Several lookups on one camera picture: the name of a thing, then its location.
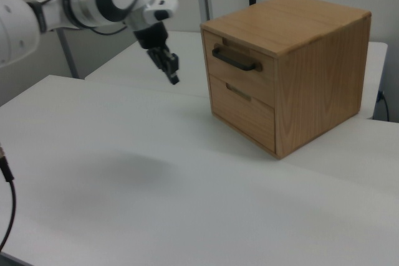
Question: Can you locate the light wooden drawer cabinet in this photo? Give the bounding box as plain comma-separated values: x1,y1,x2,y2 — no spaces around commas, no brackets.
199,0,372,160

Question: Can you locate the black cable with metal plug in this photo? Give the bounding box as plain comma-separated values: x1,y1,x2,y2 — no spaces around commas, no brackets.
0,142,17,252

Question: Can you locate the thin black hanging cable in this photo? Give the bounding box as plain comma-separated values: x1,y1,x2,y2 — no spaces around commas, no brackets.
378,90,391,121

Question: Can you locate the wooden drawer with black handle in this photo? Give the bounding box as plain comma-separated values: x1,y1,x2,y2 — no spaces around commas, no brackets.
202,30,276,110

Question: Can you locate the wooden drawer without handle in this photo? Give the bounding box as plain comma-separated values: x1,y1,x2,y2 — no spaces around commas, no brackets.
208,74,277,155

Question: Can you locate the black metal drawer handle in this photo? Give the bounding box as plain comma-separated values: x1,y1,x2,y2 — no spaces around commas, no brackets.
211,45,263,72

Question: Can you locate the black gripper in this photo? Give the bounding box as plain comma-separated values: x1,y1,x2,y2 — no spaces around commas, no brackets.
133,22,181,86

